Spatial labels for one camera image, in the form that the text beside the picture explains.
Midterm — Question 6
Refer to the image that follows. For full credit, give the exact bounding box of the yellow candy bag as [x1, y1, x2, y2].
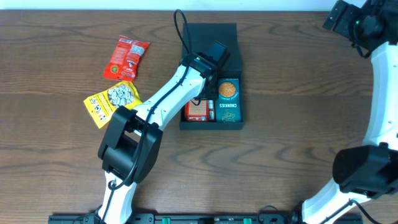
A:
[83, 81, 142, 129]

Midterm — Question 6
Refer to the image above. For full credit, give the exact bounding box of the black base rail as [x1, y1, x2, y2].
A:
[48, 212, 364, 224]

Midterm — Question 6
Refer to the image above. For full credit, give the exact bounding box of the teal Chunkies snack box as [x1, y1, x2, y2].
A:
[215, 78, 241, 123]

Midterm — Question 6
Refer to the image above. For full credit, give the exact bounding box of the red candy bag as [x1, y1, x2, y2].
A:
[103, 35, 150, 82]

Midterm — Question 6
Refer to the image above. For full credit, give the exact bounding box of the red orange barcode box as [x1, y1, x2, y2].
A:
[184, 99, 209, 122]

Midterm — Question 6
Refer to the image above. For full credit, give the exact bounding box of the black gift box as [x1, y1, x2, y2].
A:
[180, 23, 244, 130]

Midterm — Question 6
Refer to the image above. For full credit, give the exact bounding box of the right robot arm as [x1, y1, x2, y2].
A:
[289, 0, 397, 223]

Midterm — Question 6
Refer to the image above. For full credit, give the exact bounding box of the brown and white snack box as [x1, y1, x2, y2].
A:
[207, 100, 215, 121]

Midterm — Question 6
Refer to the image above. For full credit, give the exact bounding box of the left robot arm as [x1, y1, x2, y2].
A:
[95, 41, 230, 223]

